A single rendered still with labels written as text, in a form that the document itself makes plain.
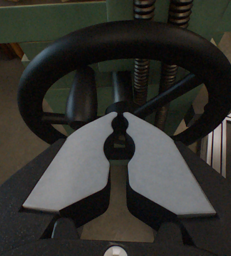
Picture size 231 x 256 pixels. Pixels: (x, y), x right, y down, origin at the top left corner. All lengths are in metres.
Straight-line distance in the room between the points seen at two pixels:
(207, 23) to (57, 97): 0.38
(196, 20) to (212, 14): 0.02
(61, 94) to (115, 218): 0.76
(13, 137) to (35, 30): 1.10
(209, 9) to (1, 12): 0.32
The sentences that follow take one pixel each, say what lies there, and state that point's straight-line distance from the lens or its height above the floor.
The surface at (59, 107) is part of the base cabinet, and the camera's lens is 0.52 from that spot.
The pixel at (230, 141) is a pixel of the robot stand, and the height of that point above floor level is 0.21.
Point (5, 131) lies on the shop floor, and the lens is 1.46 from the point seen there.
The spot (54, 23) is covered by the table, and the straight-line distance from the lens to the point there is 0.35.
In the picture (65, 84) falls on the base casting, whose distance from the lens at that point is 0.44.
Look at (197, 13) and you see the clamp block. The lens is 0.25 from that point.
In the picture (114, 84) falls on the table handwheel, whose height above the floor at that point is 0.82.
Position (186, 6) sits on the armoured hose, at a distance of 0.22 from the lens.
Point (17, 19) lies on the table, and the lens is 0.37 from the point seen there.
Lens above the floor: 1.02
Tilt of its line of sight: 60 degrees down
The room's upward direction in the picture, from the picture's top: 5 degrees counter-clockwise
